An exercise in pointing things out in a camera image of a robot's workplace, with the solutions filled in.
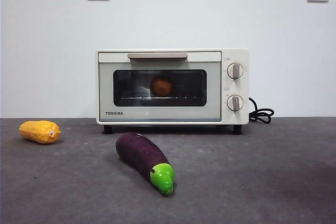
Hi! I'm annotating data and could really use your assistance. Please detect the brown potato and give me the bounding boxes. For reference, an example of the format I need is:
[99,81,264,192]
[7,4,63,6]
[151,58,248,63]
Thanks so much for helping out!
[150,76,173,97]

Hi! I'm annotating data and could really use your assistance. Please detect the white glass oven door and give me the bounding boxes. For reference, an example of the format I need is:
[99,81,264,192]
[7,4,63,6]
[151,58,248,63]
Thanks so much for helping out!
[98,51,222,123]

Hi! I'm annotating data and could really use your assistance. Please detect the beige oven knob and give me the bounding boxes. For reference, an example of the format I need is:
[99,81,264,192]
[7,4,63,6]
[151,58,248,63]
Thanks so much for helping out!
[226,62,245,80]
[226,94,245,112]

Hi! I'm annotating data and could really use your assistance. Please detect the white toaster oven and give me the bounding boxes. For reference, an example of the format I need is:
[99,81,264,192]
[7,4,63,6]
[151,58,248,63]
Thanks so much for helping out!
[96,48,249,135]

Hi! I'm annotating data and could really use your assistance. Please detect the purple eggplant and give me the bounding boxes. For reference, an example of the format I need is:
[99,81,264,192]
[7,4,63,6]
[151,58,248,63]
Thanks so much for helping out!
[115,131,176,196]

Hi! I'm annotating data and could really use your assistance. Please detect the yellow corn cob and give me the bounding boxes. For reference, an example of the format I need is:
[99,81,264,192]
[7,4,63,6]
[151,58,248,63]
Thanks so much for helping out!
[18,120,62,145]

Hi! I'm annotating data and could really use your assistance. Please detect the black oven power cable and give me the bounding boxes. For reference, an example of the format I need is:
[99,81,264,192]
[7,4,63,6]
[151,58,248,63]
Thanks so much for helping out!
[248,97,275,124]

